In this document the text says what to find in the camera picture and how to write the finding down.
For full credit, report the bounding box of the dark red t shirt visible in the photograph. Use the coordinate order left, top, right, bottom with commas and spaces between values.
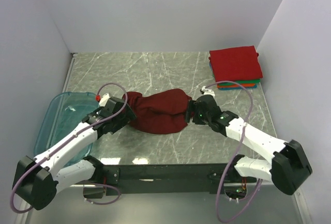
127, 88, 192, 135

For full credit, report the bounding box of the folded orange t shirt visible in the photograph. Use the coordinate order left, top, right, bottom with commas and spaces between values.
209, 65, 259, 89

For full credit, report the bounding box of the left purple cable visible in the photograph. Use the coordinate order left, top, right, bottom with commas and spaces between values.
9, 82, 129, 214

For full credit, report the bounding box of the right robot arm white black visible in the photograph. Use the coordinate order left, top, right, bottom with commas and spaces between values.
185, 95, 312, 195

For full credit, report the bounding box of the aluminium rail frame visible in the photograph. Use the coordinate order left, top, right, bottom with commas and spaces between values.
16, 52, 311, 223

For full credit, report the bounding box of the folded green t shirt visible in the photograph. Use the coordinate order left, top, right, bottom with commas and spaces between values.
218, 79, 260, 87

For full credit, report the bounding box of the folded red t shirt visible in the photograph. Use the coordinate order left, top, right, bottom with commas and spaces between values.
209, 46, 263, 82

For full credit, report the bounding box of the teal transparent plastic bin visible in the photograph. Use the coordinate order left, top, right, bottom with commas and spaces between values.
33, 92, 99, 156

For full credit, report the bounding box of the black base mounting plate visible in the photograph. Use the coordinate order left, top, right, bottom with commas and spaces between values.
82, 163, 257, 199

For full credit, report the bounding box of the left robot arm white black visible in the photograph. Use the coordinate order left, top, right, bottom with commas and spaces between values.
11, 93, 136, 210

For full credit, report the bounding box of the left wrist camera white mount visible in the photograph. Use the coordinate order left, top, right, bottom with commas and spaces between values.
96, 93, 111, 107

